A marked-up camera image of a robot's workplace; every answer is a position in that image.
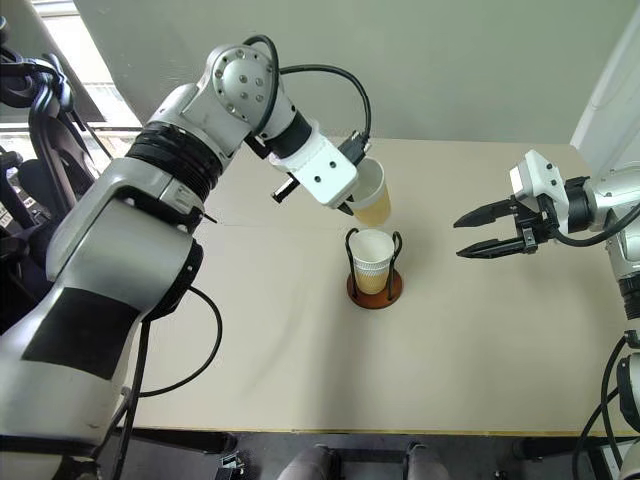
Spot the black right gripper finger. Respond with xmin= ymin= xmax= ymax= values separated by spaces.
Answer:
xmin=452 ymin=198 xmax=519 ymax=230
xmin=455 ymin=236 xmax=527 ymax=260

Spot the wooden cup holder stand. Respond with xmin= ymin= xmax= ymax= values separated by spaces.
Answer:
xmin=344 ymin=226 xmax=405 ymax=310

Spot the grey rounded shape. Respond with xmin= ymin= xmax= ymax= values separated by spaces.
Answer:
xmin=401 ymin=441 xmax=452 ymax=480
xmin=276 ymin=444 xmax=342 ymax=480

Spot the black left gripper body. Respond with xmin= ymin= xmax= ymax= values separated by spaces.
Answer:
xmin=271 ymin=171 xmax=302 ymax=205

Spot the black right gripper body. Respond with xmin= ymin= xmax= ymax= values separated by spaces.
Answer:
xmin=509 ymin=193 xmax=564 ymax=254

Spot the black left shoulder cable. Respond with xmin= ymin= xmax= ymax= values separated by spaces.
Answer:
xmin=108 ymin=285 xmax=224 ymax=480

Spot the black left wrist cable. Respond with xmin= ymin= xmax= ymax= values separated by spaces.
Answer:
xmin=242 ymin=33 xmax=374 ymax=167

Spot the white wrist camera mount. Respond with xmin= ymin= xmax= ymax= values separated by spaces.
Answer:
xmin=509 ymin=148 xmax=569 ymax=212
xmin=269 ymin=130 xmax=359 ymax=209

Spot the black right shoulder cable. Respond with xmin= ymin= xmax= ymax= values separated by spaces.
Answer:
xmin=571 ymin=333 xmax=632 ymax=480

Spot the black shoulder cable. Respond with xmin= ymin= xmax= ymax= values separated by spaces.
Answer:
xmin=108 ymin=285 xmax=224 ymax=480
xmin=571 ymin=333 xmax=632 ymax=480

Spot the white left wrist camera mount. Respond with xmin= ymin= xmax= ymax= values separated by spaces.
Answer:
xmin=269 ymin=130 xmax=359 ymax=209

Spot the black window railing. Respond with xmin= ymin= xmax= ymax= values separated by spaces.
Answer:
xmin=74 ymin=112 xmax=147 ymax=161

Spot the black table frame bar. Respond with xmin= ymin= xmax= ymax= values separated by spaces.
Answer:
xmin=118 ymin=428 xmax=237 ymax=455

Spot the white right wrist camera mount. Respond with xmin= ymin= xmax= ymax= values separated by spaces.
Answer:
xmin=509 ymin=148 xmax=569 ymax=212

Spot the black chair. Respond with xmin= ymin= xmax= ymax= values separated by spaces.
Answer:
xmin=0 ymin=14 xmax=114 ymax=334

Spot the small metal clamp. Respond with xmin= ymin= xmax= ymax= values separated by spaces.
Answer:
xmin=216 ymin=451 xmax=247 ymax=472

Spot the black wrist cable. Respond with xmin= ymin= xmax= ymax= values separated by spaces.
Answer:
xmin=242 ymin=33 xmax=374 ymax=167
xmin=551 ymin=199 xmax=640 ymax=249

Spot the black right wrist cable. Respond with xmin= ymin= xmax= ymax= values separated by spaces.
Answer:
xmin=551 ymin=199 xmax=640 ymax=249

